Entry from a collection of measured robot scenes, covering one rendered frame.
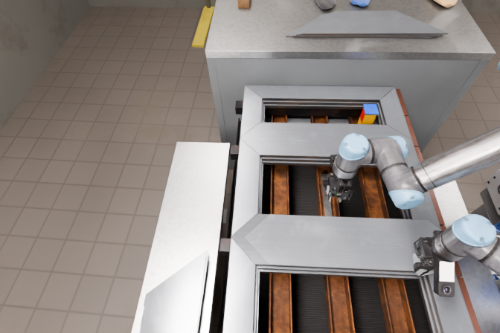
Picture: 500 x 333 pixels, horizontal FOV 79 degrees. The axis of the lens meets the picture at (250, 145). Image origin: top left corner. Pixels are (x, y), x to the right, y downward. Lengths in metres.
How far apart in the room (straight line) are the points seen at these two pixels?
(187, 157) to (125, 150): 1.19
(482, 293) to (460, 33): 1.13
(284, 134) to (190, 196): 0.49
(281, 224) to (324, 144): 0.41
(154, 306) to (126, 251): 1.02
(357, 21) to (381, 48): 0.20
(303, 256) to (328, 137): 0.53
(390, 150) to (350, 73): 0.73
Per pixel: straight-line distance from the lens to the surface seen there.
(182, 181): 1.40
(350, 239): 1.17
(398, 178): 0.91
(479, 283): 1.52
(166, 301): 1.20
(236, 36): 1.58
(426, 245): 1.08
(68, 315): 2.23
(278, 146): 1.32
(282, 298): 1.27
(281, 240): 1.13
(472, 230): 0.90
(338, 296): 1.30
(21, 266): 2.49
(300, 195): 1.56
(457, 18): 1.94
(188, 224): 1.30
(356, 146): 0.90
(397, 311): 1.35
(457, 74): 1.80
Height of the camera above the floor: 1.93
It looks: 54 degrees down
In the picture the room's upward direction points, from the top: 3 degrees counter-clockwise
